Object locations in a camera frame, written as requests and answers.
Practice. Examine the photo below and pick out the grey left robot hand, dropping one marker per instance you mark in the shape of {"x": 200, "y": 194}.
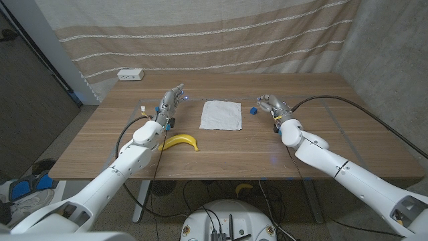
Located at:
{"x": 168, "y": 104}

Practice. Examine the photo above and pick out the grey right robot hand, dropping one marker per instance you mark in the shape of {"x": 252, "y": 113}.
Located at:
{"x": 277, "y": 105}

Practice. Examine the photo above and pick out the small blue block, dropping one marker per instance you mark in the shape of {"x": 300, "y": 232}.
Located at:
{"x": 253, "y": 110}

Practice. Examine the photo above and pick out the white cloth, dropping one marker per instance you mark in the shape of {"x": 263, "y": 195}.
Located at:
{"x": 220, "y": 115}

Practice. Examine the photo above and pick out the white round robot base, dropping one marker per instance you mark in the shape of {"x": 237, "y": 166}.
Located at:
{"x": 234, "y": 214}

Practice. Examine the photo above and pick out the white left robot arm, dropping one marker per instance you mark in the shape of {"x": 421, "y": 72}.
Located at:
{"x": 110, "y": 174}

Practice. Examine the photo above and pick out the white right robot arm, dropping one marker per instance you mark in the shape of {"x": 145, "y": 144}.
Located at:
{"x": 351, "y": 174}

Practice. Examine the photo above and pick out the yellow toy banana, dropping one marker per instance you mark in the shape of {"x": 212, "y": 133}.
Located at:
{"x": 177, "y": 140}

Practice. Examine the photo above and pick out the yellow banana under table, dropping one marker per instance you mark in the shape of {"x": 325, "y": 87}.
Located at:
{"x": 242, "y": 187}

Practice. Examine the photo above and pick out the white power strip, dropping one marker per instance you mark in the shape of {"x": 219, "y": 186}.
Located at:
{"x": 130, "y": 74}

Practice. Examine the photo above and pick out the beige striped curtain backdrop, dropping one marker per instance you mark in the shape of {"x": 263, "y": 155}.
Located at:
{"x": 200, "y": 40}

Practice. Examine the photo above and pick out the black round floor fan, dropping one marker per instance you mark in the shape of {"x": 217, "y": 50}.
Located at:
{"x": 162, "y": 188}

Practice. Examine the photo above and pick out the white table leg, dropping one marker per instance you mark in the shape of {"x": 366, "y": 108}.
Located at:
{"x": 140, "y": 204}

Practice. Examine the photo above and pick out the grey table leg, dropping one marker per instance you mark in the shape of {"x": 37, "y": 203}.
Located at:
{"x": 314, "y": 204}

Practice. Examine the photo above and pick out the dark round floor object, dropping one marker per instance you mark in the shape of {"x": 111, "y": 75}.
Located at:
{"x": 43, "y": 166}

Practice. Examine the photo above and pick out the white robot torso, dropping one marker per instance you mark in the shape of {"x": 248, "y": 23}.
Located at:
{"x": 67, "y": 237}

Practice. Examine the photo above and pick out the blue black foot pedal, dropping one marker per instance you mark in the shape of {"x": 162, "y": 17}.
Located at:
{"x": 20, "y": 189}

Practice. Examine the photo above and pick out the white sneaker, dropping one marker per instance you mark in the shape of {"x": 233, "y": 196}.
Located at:
{"x": 30, "y": 204}

